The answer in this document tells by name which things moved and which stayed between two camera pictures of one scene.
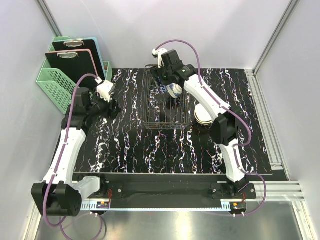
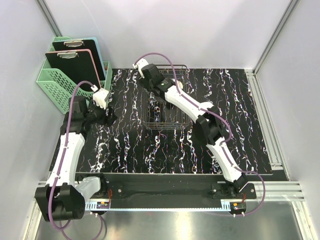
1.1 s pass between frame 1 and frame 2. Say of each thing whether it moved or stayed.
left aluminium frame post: stayed
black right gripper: moved
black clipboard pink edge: stayed
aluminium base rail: stayed
